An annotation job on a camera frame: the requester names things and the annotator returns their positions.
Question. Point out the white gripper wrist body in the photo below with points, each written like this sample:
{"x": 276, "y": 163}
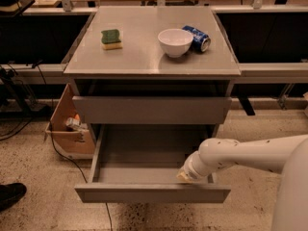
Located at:
{"x": 192, "y": 171}

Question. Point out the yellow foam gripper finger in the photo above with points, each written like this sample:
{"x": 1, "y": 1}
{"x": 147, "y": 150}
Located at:
{"x": 183, "y": 177}

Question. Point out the grey drawer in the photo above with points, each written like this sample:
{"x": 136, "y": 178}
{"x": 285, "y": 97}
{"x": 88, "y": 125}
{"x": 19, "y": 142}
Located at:
{"x": 139, "y": 164}
{"x": 152, "y": 110}

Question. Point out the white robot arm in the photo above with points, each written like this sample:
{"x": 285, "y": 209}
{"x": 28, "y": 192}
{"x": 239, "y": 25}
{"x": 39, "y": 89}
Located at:
{"x": 286, "y": 156}

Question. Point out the grey drawer cabinet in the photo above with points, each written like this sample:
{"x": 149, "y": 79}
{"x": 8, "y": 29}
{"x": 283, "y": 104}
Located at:
{"x": 155, "y": 88}

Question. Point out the grey top drawer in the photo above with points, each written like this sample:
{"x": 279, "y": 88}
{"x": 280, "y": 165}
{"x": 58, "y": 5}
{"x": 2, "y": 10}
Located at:
{"x": 152, "y": 110}

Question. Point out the cardboard box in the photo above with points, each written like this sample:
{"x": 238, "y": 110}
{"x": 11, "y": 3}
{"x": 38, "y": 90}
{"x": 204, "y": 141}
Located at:
{"x": 73, "y": 143}

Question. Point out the crumpled can in box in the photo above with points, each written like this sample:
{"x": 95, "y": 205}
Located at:
{"x": 75, "y": 124}

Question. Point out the blue soda can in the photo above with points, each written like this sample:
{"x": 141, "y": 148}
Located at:
{"x": 200, "y": 40}

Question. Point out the white bowl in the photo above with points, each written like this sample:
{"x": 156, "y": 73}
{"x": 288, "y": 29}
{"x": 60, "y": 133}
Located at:
{"x": 175, "y": 42}

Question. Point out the green yellow sponge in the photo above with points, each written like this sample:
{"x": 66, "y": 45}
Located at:
{"x": 111, "y": 39}

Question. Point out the black shoe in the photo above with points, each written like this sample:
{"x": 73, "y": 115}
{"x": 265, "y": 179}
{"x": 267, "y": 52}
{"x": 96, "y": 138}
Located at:
{"x": 11, "y": 194}

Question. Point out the grey workbench frame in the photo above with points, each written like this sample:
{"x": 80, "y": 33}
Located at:
{"x": 272, "y": 69}

